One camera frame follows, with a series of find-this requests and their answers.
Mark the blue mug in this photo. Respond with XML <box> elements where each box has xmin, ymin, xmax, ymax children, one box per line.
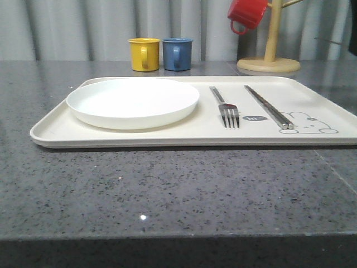
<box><xmin>162</xmin><ymin>38</ymin><xmax>193</xmax><ymax>71</ymax></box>

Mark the cream rabbit serving tray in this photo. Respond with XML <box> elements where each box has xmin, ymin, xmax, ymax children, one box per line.
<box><xmin>30</xmin><ymin>76</ymin><xmax>356</xmax><ymax>149</ymax></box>

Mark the red mug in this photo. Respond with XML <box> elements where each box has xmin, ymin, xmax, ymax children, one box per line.
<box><xmin>228</xmin><ymin>0</ymin><xmax>268</xmax><ymax>35</ymax></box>

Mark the white round plate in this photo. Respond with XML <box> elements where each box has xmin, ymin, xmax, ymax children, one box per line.
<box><xmin>66</xmin><ymin>78</ymin><xmax>200</xmax><ymax>130</ymax></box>

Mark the wooden mug tree stand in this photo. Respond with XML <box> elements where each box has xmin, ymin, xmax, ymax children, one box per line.
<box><xmin>237</xmin><ymin>0</ymin><xmax>301</xmax><ymax>73</ymax></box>

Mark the silver metal chopstick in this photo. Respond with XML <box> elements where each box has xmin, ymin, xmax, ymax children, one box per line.
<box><xmin>243</xmin><ymin>85</ymin><xmax>290</xmax><ymax>130</ymax></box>
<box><xmin>247</xmin><ymin>85</ymin><xmax>295</xmax><ymax>129</ymax></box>

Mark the yellow mug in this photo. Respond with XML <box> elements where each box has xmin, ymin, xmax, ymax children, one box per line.
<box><xmin>128</xmin><ymin>38</ymin><xmax>160</xmax><ymax>72</ymax></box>

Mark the silver metal fork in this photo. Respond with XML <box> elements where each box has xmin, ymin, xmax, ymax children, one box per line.
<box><xmin>209</xmin><ymin>86</ymin><xmax>239</xmax><ymax>129</ymax></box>

